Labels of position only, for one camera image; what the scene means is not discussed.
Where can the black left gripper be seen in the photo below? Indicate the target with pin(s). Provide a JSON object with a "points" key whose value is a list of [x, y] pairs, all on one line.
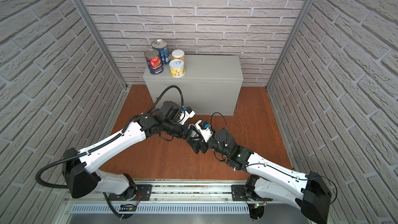
{"points": [[187, 132]]}

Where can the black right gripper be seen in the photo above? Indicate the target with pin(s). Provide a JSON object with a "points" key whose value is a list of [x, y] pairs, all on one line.
{"points": [[197, 146]]}

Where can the yellow label pull-tab can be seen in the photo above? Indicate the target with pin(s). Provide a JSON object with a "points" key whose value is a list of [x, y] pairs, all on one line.
{"points": [[177, 68]]}

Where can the dark tomato label can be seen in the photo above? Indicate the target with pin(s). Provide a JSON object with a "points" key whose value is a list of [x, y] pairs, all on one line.
{"points": [[154, 61]]}

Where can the white lid small can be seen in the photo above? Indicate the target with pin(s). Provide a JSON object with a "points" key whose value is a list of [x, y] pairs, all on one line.
{"points": [[178, 55]]}

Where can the blue label tin can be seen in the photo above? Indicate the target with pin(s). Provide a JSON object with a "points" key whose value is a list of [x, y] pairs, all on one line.
{"points": [[162, 47]]}

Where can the plain lid silver can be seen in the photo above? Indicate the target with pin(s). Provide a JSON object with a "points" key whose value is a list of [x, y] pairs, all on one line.
{"points": [[195, 135]]}

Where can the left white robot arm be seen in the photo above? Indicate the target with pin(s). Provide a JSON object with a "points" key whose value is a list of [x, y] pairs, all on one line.
{"points": [[82, 172]]}

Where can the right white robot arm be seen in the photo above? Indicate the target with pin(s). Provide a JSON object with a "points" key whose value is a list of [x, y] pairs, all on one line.
{"points": [[307, 192]]}

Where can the grey metal cabinet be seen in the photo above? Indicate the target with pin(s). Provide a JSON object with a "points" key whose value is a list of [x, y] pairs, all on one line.
{"points": [[211, 83]]}

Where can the perforated white vent strip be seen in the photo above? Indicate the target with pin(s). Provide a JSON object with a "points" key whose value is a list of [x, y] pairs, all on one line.
{"points": [[161, 208]]}

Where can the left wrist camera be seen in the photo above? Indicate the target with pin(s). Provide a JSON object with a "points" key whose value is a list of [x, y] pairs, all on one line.
{"points": [[186, 113]]}

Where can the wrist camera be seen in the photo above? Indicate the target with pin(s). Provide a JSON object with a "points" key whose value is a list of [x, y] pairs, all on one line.
{"points": [[203, 129], [186, 113]]}

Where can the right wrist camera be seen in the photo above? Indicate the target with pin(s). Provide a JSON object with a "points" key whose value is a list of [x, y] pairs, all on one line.
{"points": [[203, 129]]}

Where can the front aluminium mounting rail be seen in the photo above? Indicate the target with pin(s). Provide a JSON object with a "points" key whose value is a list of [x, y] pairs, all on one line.
{"points": [[217, 191]]}

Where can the left aluminium corner post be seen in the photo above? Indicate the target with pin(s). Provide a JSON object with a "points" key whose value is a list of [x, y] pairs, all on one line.
{"points": [[93, 29]]}

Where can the aluminium corner post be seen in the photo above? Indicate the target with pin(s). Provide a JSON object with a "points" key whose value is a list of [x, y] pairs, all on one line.
{"points": [[93, 29], [292, 35]]}

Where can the right aluminium corner post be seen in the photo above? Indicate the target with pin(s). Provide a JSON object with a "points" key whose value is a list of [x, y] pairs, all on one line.
{"points": [[292, 35]]}

